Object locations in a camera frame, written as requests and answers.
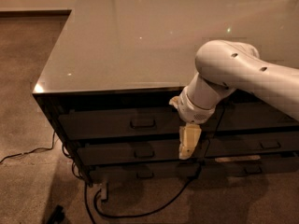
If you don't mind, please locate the drawer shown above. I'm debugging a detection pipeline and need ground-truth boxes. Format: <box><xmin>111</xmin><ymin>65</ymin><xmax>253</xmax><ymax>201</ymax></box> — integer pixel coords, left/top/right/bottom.
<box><xmin>76</xmin><ymin>138</ymin><xmax>210</xmax><ymax>166</ymax></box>
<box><xmin>57</xmin><ymin>105</ymin><xmax>224</xmax><ymax>141</ymax></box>
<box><xmin>206</xmin><ymin>132</ymin><xmax>299</xmax><ymax>158</ymax></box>
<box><xmin>218</xmin><ymin>103</ymin><xmax>299</xmax><ymax>132</ymax></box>
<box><xmin>90</xmin><ymin>161</ymin><xmax>200</xmax><ymax>183</ymax></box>
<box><xmin>200</xmin><ymin>156</ymin><xmax>299</xmax><ymax>178</ymax></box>

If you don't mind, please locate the black object on floor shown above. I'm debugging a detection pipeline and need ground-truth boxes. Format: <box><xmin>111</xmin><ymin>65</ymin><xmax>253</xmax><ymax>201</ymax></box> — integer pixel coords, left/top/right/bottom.
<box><xmin>46</xmin><ymin>205</ymin><xmax>64</xmax><ymax>224</ymax></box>

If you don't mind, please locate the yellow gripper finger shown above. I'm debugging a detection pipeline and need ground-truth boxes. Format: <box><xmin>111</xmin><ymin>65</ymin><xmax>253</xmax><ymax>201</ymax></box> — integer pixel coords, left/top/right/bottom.
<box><xmin>169</xmin><ymin>96</ymin><xmax>178</xmax><ymax>109</ymax></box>
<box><xmin>178</xmin><ymin>123</ymin><xmax>202</xmax><ymax>160</ymax></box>

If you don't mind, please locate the dark drawer cabinet counter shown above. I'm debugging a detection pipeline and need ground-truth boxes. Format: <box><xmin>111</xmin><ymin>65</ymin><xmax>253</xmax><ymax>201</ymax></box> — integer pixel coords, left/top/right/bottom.
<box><xmin>34</xmin><ymin>0</ymin><xmax>299</xmax><ymax>183</ymax></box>

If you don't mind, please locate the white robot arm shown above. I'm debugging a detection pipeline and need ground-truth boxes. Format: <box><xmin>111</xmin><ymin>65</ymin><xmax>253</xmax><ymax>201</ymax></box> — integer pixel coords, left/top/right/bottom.
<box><xmin>169</xmin><ymin>40</ymin><xmax>299</xmax><ymax>160</ymax></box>

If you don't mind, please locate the thick black floor cable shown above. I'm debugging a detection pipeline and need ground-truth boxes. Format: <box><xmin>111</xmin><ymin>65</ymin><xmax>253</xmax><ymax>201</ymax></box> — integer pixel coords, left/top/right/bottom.
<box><xmin>83</xmin><ymin>121</ymin><xmax>219</xmax><ymax>224</ymax></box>

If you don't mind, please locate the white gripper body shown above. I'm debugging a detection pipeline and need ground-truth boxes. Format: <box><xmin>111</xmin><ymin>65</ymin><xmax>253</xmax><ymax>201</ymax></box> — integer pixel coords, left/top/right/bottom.
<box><xmin>176</xmin><ymin>87</ymin><xmax>216</xmax><ymax>124</ymax></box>

